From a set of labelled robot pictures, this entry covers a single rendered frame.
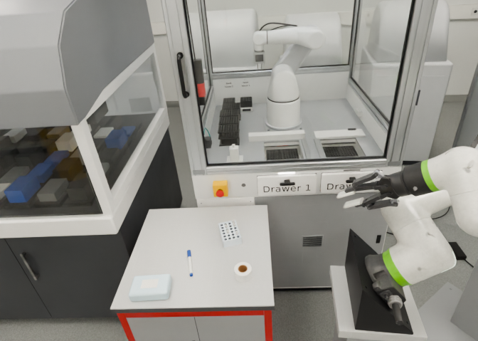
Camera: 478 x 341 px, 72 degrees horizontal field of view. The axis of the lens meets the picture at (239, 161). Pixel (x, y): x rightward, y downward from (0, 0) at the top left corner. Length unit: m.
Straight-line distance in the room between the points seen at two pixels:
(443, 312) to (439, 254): 1.22
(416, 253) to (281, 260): 1.01
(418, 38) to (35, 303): 2.39
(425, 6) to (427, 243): 0.85
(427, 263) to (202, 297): 0.79
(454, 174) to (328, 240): 1.09
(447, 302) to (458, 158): 1.54
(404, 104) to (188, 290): 1.18
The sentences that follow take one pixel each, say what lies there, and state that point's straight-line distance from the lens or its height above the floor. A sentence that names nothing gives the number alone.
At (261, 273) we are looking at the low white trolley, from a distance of 1.42.
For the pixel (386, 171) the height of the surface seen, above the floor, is 0.92.
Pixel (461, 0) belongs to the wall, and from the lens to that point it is 4.98.
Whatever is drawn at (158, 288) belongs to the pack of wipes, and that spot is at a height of 0.80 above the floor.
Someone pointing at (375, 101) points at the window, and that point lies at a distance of 1.58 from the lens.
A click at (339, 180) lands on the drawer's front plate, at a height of 0.89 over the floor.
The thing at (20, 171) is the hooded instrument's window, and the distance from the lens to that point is 1.65.
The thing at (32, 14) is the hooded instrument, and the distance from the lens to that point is 1.49.
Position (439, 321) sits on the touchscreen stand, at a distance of 2.35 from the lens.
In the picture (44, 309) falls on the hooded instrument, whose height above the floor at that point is 0.16.
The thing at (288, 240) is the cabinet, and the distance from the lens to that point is 1.94.
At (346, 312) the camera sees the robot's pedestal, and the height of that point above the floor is 0.76.
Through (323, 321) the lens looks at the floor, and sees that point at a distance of 2.22.
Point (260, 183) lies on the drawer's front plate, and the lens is 1.65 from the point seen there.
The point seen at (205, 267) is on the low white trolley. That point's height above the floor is 0.76.
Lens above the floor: 1.85
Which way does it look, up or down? 32 degrees down
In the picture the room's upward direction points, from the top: 5 degrees counter-clockwise
